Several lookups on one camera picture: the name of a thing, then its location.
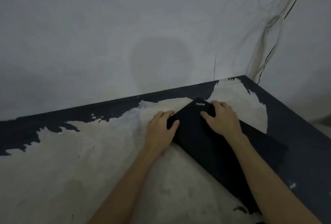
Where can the person's left hand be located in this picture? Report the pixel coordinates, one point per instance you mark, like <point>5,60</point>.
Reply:
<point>158,134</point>

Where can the person's right thumb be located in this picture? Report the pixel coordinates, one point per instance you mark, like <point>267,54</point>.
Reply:
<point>206,117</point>

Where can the person's left thumb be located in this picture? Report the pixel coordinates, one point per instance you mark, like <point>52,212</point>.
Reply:
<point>173,127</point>

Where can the person's left forearm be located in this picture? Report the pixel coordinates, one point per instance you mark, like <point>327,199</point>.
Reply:
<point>126,190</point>

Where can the person's right forearm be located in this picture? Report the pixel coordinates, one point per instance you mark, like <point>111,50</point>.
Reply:
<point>269,182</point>

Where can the black laptop computer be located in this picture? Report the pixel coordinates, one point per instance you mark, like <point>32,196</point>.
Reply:
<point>206,148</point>

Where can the person's right hand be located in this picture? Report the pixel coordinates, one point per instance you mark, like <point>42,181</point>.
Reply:
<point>225,125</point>

